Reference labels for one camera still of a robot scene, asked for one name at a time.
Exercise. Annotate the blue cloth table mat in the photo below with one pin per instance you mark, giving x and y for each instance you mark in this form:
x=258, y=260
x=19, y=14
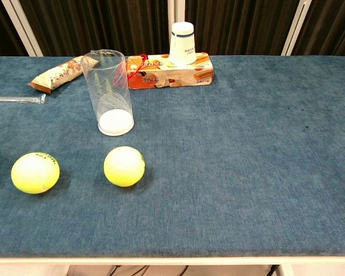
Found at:
x=233, y=172

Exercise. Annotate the white frame post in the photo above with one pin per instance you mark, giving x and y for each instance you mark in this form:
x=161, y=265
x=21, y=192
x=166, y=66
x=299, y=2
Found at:
x=176, y=11
x=297, y=26
x=20, y=26

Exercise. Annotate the white table frame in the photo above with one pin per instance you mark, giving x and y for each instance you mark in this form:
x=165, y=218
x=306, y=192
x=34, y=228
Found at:
x=172, y=260

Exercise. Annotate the yellow tennis ball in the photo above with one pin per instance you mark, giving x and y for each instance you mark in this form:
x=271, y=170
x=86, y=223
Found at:
x=35, y=175
x=124, y=168

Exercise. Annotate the dark curtain panel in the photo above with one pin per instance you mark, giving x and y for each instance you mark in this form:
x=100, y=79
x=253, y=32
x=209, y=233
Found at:
x=238, y=26
x=333, y=26
x=0, y=31
x=97, y=23

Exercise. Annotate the transparent plastic cup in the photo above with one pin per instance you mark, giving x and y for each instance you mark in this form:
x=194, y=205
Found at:
x=115, y=123

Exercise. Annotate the straw in clear wrapper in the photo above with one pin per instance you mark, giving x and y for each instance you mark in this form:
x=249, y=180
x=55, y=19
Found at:
x=14, y=99

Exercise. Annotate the orange biscuit box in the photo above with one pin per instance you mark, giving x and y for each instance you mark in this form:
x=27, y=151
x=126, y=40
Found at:
x=161, y=76

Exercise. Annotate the brown white snack bar wrapper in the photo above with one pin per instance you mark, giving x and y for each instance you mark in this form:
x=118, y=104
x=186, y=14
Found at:
x=57, y=76

